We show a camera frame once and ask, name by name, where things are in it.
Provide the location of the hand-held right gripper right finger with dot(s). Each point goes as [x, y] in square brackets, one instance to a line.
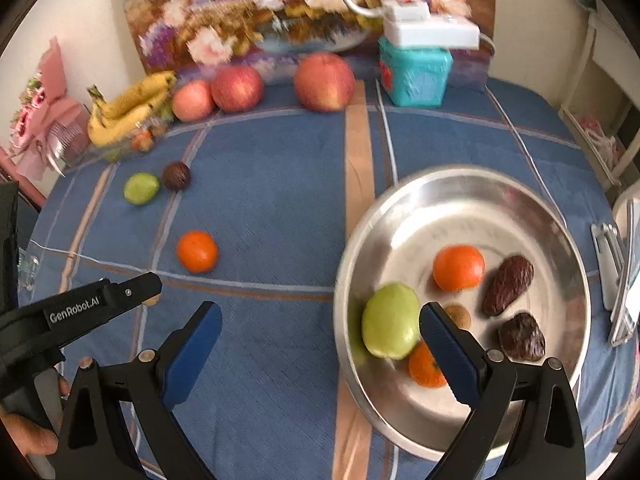
[445, 350]

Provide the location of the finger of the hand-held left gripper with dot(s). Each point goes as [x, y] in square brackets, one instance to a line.
[140, 287]

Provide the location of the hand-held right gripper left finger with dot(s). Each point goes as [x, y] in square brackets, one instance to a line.
[192, 355]

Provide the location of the small brown kiwi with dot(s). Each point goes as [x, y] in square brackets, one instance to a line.
[150, 301]

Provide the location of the small tangerine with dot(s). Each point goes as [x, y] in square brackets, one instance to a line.
[422, 367]

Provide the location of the large green jujube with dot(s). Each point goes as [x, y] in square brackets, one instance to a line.
[390, 321]

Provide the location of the dark wrinkled date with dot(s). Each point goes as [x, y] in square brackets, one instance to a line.
[521, 336]

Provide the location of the large orange tangerine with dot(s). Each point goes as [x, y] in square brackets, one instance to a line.
[458, 268]

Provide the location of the smooth red date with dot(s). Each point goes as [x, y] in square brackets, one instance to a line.
[507, 285]

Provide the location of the large steel plate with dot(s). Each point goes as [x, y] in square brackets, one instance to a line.
[450, 220]

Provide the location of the person's left hand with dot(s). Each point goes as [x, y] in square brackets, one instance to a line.
[25, 437]

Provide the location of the medium tangerine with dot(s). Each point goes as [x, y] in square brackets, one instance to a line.
[197, 252]

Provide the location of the small green jujube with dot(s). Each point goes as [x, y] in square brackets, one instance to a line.
[141, 188]

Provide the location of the dark round passion fruit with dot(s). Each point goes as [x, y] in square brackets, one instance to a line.
[176, 176]

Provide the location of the clear plastic fruit container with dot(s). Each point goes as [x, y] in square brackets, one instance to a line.
[142, 140]

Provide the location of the blue plaid tablecloth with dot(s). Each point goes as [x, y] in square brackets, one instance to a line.
[280, 210]

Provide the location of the banana bunch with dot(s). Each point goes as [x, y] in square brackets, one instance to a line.
[112, 127]

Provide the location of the pale peach-coloured apple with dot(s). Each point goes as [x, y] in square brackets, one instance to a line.
[192, 101]

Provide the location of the pink flower bouquet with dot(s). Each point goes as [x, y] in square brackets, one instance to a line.
[45, 110]

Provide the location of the teal plastic box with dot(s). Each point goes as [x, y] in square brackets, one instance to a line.
[415, 77]

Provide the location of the large red apple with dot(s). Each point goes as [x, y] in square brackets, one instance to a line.
[324, 81]

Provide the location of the flower painting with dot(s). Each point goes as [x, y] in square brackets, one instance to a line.
[225, 10]

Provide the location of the white wooden rack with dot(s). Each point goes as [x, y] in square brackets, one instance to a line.
[580, 70]

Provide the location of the white power strip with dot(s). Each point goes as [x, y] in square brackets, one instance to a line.
[435, 32]

